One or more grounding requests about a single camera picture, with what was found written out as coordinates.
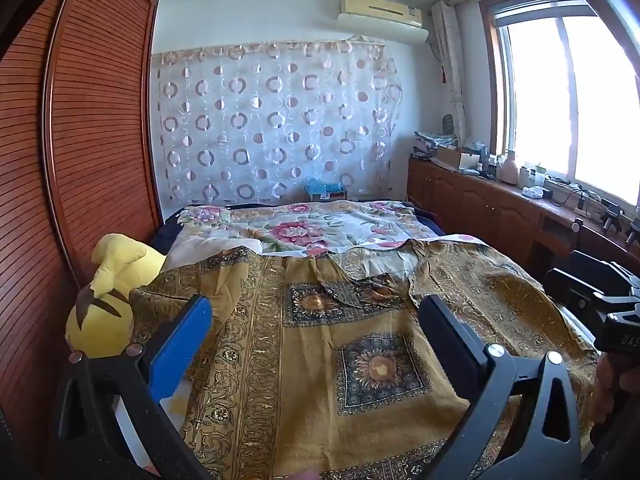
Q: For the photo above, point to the dark oval brush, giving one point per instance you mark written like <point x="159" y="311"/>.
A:
<point x="448" y="123"/>

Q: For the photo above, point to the blue plastic bag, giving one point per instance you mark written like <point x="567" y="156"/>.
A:
<point x="322" y="189"/>

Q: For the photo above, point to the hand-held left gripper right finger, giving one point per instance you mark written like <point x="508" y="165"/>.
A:
<point x="447" y="335"/>

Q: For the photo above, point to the stack of folded cloths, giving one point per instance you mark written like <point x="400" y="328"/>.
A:
<point x="432" y="141"/>

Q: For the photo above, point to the small black stand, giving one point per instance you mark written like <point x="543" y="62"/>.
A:
<point x="633" y="230"/>
<point x="611" y="215"/>

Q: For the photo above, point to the crumpled white cloth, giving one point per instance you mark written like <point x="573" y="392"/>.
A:
<point x="534" y="191"/>

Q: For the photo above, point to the yellow plush toy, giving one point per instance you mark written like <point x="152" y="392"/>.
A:
<point x="100" y="305"/>

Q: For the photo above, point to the window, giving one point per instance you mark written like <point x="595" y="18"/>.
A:
<point x="565" y="90"/>

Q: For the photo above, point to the gold patterned shirt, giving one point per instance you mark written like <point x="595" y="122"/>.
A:
<point x="310" y="360"/>

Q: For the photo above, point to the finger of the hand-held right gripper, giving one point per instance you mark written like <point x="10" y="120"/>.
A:
<point x="600" y="267"/>
<point x="575" y="292"/>

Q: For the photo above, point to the wooden sideboard cabinet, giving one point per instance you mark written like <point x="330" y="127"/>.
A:
<point x="475" y="205"/>

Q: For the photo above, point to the white tied drape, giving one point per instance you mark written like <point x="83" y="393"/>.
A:
<point x="452" y="70"/>

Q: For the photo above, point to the wall air conditioner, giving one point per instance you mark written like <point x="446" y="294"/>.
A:
<point x="382" y="17"/>

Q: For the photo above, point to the white plastic jug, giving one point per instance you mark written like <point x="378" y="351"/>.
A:
<point x="507" y="166"/>

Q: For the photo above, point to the floral blanket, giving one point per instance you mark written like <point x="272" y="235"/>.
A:
<point x="300" y="227"/>

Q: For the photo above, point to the cardboard box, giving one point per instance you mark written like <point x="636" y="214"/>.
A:
<point x="450" y="156"/>

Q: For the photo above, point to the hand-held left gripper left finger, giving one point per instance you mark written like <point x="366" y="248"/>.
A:
<point x="185" y="345"/>

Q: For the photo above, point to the person's right hand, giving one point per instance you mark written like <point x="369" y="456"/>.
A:
<point x="607" y="382"/>

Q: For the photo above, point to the circle patterned sheer curtain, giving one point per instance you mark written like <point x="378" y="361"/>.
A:
<point x="260" y="125"/>

